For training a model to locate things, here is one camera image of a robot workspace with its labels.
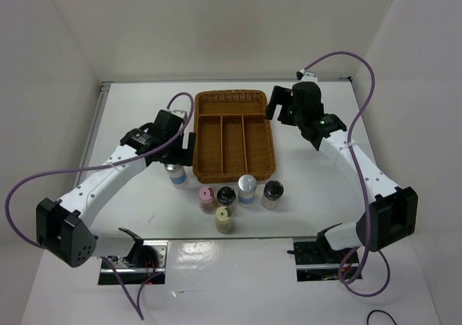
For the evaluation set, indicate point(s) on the brown wicker divided basket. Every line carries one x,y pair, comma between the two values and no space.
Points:
233,136

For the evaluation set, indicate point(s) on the blue label silver cap bottle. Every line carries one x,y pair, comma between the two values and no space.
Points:
177,175

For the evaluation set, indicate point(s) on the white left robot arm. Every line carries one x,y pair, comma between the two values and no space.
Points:
63,225

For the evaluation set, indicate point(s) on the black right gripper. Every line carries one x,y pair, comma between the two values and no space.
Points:
281,95

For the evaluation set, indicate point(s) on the black lid spice jar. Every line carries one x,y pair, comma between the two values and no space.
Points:
227,198

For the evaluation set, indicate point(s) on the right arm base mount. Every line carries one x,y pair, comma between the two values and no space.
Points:
313,263

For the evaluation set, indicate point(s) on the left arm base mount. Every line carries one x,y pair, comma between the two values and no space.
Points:
150,266

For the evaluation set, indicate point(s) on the yellow lid spice jar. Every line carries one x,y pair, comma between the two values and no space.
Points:
223,220

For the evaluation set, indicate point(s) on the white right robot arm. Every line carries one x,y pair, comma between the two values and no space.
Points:
391,211

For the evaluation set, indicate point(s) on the pink lid spice jar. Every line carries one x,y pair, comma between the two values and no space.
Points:
208,203

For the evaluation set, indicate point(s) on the black lid pepper jar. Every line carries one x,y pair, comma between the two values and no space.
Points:
272,195

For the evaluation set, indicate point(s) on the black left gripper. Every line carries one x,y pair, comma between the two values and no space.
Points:
182,156

